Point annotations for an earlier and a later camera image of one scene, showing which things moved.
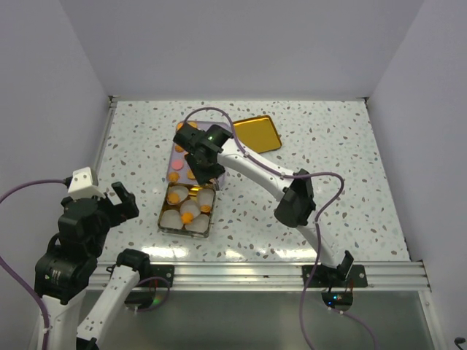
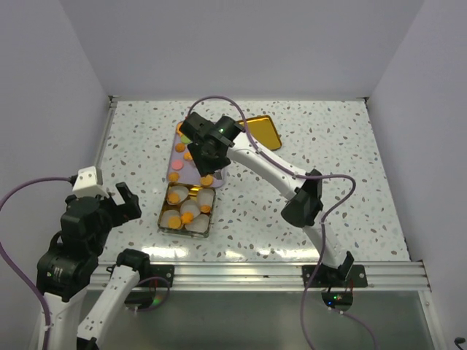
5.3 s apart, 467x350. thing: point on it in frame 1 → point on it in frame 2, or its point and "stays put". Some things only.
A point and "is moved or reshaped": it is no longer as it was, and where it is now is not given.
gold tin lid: x=258 y=133 stays put
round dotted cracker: x=190 y=174 → x=174 y=222
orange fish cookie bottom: x=187 y=217 stays put
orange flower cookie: x=174 y=197 stays put
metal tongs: x=216 y=184 is moved or reshaped
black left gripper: x=127 y=208 stays put
